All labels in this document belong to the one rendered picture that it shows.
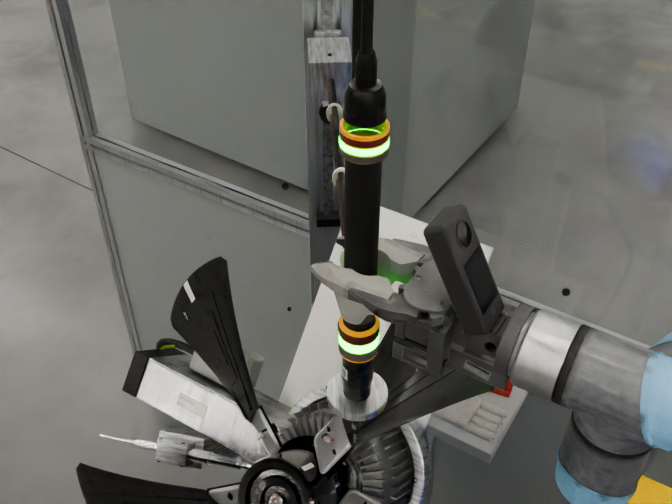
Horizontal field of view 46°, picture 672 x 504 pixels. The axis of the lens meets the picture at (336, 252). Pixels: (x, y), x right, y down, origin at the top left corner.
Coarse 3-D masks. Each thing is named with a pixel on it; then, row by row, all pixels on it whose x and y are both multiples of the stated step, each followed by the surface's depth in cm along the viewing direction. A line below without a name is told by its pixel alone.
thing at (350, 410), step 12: (336, 384) 91; (372, 384) 91; (384, 384) 91; (336, 396) 90; (372, 396) 90; (384, 396) 90; (336, 408) 89; (348, 408) 88; (360, 408) 88; (372, 408) 88; (360, 420) 88
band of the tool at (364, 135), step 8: (344, 128) 69; (352, 128) 70; (360, 128) 70; (368, 128) 70; (376, 128) 70; (384, 128) 69; (352, 136) 66; (360, 136) 66; (368, 136) 66; (376, 136) 66; (384, 136) 66
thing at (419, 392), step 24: (384, 336) 115; (384, 360) 111; (408, 384) 104; (432, 384) 102; (456, 384) 100; (480, 384) 98; (384, 408) 105; (408, 408) 102; (432, 408) 100; (360, 432) 106; (384, 432) 103
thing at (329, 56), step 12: (324, 36) 133; (336, 36) 133; (312, 48) 130; (324, 48) 130; (336, 48) 130; (348, 48) 130; (312, 60) 127; (324, 60) 127; (336, 60) 127; (348, 60) 127; (312, 72) 127; (324, 72) 127; (336, 72) 127; (348, 72) 128; (312, 84) 129; (324, 84) 129; (336, 84) 129; (312, 96) 130; (324, 96) 130
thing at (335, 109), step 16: (368, 0) 60; (368, 16) 60; (352, 32) 71; (368, 32) 61; (352, 48) 72; (368, 48) 62; (352, 64) 73; (336, 112) 118; (336, 128) 115; (336, 144) 112; (336, 176) 107
